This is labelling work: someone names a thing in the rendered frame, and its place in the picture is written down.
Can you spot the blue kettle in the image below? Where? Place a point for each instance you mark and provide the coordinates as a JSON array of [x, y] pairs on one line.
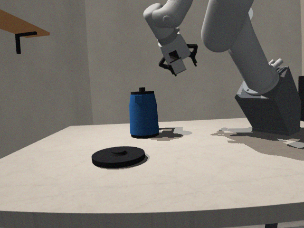
[[143, 114]]

